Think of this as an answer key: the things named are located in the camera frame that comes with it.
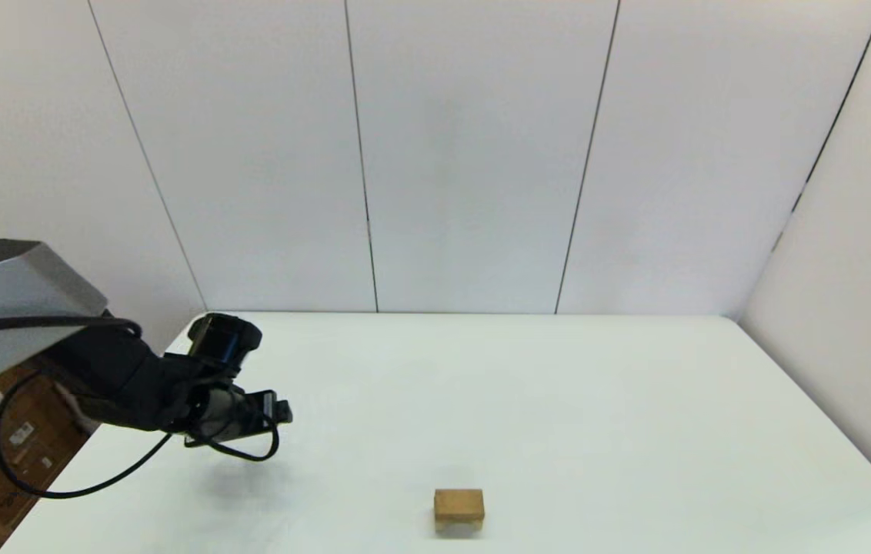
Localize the rectangular wooden building block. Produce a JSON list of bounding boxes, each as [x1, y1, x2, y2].
[[434, 489, 486, 519]]

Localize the arched wooden building block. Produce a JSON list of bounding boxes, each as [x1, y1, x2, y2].
[[435, 514, 484, 536]]

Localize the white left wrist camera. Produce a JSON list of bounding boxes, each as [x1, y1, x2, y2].
[[245, 389, 295, 426]]

